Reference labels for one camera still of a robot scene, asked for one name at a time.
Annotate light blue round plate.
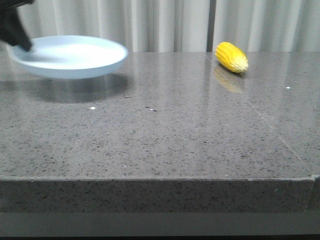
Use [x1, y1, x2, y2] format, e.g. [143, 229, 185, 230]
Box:
[8, 35, 129, 79]

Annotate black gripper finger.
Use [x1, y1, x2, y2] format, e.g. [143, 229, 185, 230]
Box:
[0, 0, 34, 52]

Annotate grey pleated curtain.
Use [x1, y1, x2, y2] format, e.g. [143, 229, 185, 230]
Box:
[0, 0, 320, 53]

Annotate yellow corn cob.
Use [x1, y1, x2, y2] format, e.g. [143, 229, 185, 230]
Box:
[215, 42, 249, 73]

